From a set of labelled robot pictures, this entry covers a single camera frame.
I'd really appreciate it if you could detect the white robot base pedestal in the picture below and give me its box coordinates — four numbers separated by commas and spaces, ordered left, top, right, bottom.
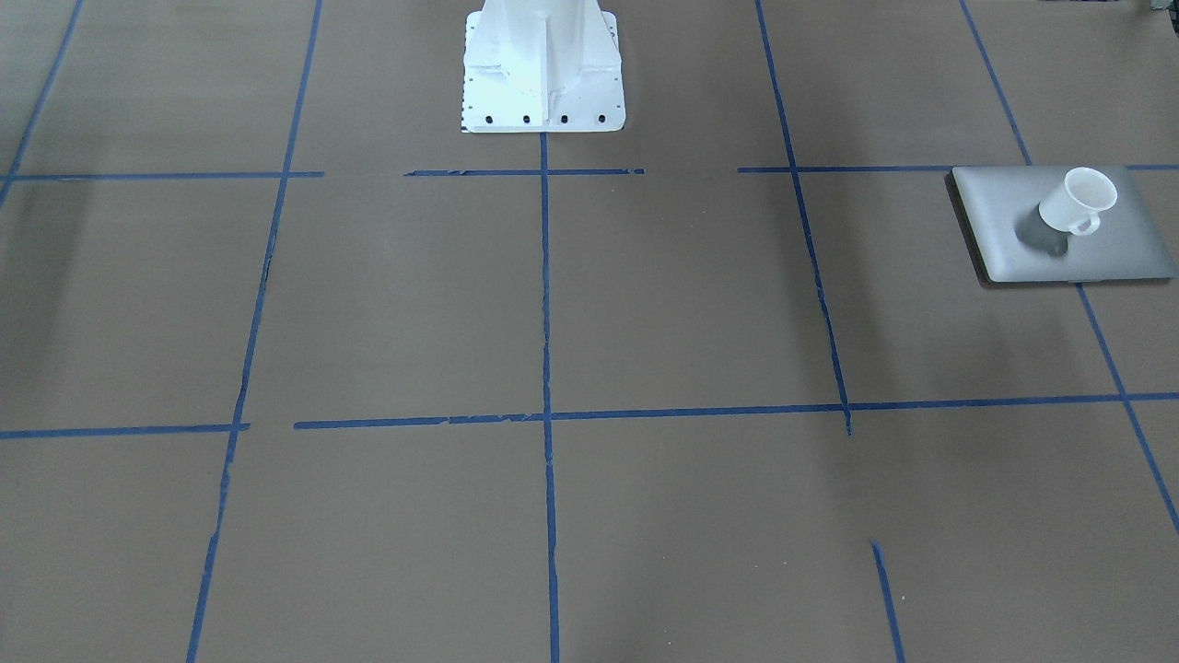
461, 1, 626, 134

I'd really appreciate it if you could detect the grey closed laptop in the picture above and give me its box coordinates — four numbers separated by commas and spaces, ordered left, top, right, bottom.
949, 165, 1175, 285

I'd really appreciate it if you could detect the white cup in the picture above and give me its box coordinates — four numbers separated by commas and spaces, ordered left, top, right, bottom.
1038, 168, 1117, 238

